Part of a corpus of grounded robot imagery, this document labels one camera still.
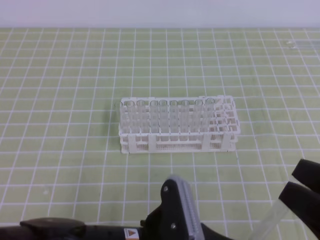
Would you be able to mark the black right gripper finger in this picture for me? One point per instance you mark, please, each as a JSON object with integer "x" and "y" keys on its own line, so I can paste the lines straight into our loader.
{"x": 308, "y": 173}
{"x": 304, "y": 203}

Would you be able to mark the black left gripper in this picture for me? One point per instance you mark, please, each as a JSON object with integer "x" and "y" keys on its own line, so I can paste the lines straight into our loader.
{"x": 167, "y": 221}

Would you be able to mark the clear glass test tube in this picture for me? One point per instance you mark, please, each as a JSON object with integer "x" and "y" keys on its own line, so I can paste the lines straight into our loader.
{"x": 271, "y": 219}

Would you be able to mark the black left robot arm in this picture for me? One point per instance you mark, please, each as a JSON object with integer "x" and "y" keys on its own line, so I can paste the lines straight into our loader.
{"x": 55, "y": 228}

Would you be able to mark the white plastic test tube rack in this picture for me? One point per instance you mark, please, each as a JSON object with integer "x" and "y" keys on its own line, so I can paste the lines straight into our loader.
{"x": 144, "y": 126}

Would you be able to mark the clear tube lying far right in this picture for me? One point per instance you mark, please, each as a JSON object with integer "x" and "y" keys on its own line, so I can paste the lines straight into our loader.
{"x": 304, "y": 44}

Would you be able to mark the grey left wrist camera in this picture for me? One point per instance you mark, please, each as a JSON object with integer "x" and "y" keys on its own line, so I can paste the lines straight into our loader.
{"x": 192, "y": 221}

